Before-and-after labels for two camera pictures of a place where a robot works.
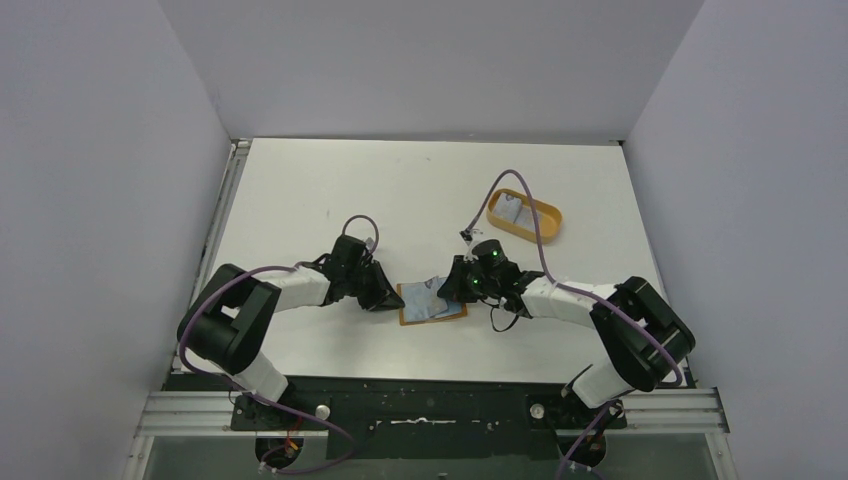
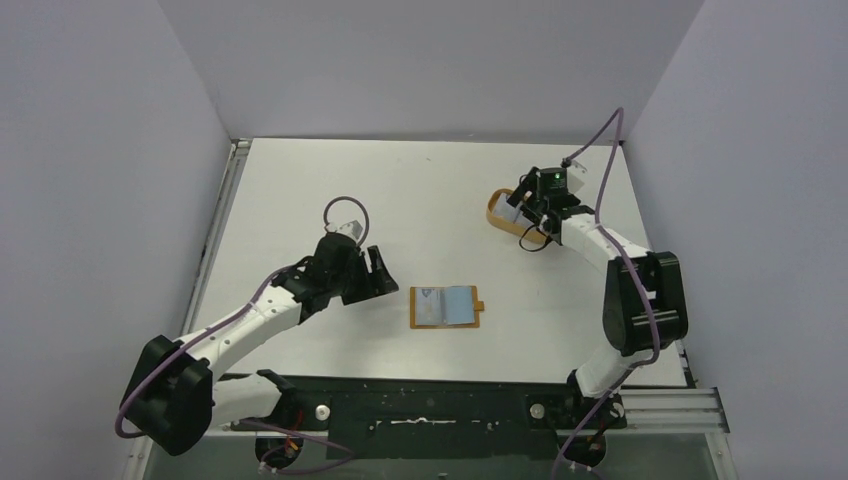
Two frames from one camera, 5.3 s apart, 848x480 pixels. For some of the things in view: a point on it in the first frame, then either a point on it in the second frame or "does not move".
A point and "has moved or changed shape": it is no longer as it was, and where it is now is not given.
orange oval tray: [545, 232] does not move
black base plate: [419, 418] does not move
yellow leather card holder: [422, 304] has moved or changed shape
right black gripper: [462, 279] to [526, 198]
